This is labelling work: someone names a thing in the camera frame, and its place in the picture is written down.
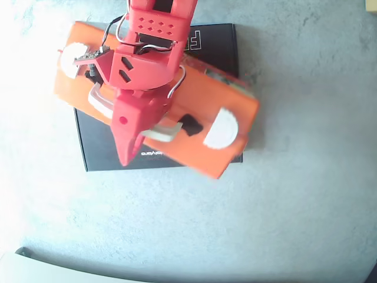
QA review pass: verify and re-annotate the thin black camera cable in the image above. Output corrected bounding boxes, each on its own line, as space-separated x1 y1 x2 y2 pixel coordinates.
101 14 131 50

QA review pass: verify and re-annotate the black cardboard box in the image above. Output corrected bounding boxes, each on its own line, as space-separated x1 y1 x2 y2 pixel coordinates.
73 22 244 173

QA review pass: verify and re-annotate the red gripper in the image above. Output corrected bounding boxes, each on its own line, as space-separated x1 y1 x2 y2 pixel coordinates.
109 42 181 168

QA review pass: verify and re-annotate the white red black servo cable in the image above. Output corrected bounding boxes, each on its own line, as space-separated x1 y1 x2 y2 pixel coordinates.
135 43 187 100

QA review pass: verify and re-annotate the orange box with white handle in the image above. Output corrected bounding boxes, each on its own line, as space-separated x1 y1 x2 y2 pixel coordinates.
54 22 260 180

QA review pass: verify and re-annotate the small camera circuit board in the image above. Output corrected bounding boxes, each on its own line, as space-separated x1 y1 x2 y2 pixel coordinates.
72 46 111 66

